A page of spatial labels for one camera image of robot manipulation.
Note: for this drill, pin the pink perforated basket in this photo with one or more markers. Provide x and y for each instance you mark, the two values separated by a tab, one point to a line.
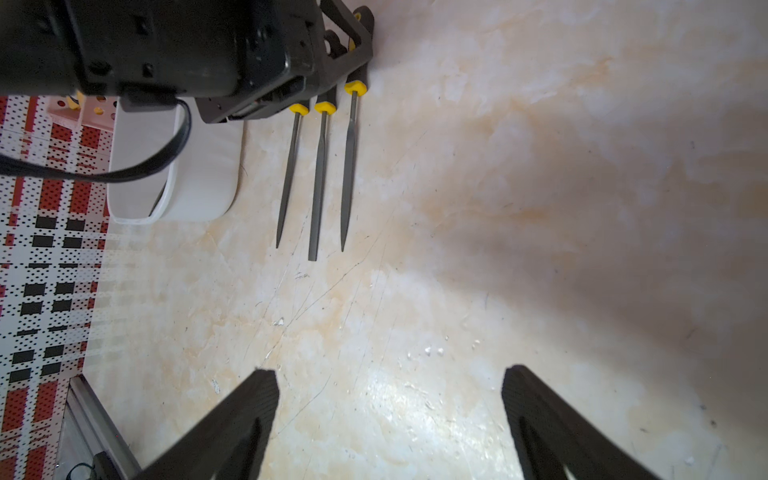
77	110

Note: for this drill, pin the black yellow file tool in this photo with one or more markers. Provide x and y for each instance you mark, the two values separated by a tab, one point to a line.
299	110

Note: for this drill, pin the white plastic storage box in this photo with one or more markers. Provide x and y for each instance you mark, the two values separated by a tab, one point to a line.
198	186

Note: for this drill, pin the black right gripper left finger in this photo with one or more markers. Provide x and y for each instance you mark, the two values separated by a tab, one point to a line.
230	441

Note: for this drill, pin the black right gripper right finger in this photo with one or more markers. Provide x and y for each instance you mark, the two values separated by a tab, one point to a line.
553	441

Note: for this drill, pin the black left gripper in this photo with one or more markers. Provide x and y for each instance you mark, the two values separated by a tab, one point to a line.
236	59

